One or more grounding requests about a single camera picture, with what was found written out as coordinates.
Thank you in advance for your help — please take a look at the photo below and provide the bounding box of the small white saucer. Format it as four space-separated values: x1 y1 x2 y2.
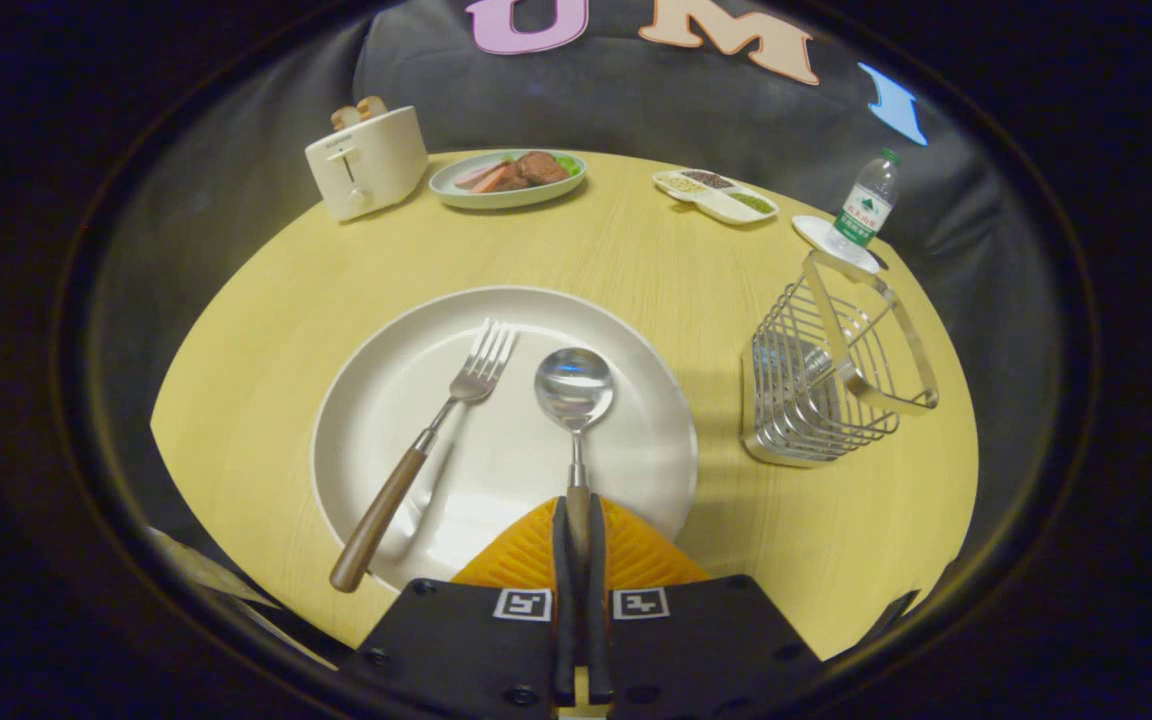
792 215 882 275

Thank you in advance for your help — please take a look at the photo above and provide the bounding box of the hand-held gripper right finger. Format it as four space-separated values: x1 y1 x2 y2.
588 496 823 717

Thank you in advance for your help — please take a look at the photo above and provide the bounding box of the plastic water bottle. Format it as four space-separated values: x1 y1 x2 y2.
829 148 902 251

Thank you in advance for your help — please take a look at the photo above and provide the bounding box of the sliced meat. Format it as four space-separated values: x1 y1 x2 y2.
454 151 571 194

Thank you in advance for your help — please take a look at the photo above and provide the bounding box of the large white plate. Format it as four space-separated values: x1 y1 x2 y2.
311 286 699 593

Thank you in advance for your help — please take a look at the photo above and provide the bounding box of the wooden-handled metal fork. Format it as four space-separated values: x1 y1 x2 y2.
329 318 519 594

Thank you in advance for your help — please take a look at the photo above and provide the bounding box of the wooden-handled metal spoon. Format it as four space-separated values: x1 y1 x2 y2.
534 347 616 571

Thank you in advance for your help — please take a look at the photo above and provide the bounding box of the white divided condiment dish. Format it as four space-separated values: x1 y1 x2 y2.
651 169 780 226

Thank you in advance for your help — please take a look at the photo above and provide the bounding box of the pale green plate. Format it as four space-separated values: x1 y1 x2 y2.
428 149 588 210

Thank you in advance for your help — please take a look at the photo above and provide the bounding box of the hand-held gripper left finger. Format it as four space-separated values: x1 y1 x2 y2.
341 496 579 720

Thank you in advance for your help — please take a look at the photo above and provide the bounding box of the metal wire cutlery holder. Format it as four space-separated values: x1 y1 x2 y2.
739 250 940 469

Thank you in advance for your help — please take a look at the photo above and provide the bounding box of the cream toaster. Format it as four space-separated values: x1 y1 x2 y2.
304 105 430 222

